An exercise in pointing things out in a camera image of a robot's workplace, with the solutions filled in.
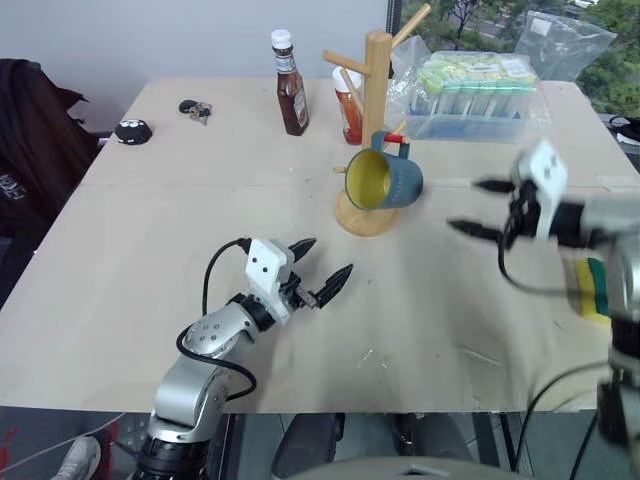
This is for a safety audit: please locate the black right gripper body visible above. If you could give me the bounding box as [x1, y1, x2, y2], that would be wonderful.
[503, 180, 544, 250]

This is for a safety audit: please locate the teal mug with yellow inside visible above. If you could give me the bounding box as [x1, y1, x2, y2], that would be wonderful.
[343, 130, 425, 211]

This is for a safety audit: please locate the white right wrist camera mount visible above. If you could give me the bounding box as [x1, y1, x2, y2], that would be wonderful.
[517, 138, 570, 242]

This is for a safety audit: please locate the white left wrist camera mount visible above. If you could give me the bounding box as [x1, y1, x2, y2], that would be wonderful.
[244, 238, 297, 327]

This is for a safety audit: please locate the black jacket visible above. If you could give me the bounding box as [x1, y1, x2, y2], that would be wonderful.
[0, 58, 102, 239]

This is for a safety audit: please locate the dark rounded shape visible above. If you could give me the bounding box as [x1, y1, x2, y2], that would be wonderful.
[271, 413, 347, 477]

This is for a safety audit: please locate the clear plastic bag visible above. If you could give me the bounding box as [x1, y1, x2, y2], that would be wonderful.
[514, 9, 619, 84]

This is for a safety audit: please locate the grey rounded robot body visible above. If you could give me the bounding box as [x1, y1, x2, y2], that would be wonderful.
[278, 456, 517, 480]

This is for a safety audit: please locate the white shoe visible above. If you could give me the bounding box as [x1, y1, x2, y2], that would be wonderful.
[49, 435, 103, 480]

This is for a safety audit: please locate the yellow and green sponge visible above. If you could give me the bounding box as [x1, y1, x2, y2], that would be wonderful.
[571, 257, 613, 326]

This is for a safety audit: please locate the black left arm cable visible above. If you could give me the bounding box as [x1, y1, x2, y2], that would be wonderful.
[175, 238, 259, 402]

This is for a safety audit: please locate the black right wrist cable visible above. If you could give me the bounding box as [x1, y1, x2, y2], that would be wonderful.
[497, 219, 576, 296]

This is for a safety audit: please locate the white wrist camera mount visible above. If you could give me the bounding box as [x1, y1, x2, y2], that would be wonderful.
[517, 138, 570, 242]
[244, 238, 297, 327]

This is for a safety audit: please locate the dark window frame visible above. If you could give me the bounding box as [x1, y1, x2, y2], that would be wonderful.
[387, 0, 404, 37]

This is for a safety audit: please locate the black round toy with eyes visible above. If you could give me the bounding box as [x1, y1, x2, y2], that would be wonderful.
[114, 118, 154, 147]

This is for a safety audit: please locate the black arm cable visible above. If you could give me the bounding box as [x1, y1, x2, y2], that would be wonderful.
[513, 362, 617, 475]
[175, 238, 259, 402]

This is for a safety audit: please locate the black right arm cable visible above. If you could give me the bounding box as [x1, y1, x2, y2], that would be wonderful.
[513, 362, 617, 475]

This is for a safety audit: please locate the orange sauce bottle white cap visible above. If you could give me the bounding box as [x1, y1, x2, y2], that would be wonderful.
[332, 67, 366, 146]

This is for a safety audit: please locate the wooden mug tree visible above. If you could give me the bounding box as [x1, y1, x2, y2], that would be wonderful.
[322, 3, 432, 236]

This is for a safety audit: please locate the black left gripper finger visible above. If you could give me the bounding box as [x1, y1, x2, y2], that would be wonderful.
[314, 263, 355, 308]
[291, 238, 319, 265]

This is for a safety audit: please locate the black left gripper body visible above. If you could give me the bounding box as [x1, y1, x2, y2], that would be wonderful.
[282, 268, 318, 308]

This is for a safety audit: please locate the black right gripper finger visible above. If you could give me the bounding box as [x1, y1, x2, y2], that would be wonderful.
[446, 218, 504, 245]
[472, 177, 516, 196]

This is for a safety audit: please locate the brown sauce bottle white cap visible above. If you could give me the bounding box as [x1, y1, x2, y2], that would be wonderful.
[270, 29, 311, 137]

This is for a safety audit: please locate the black object with cable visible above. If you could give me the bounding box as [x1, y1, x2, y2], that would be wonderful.
[608, 114, 640, 147]

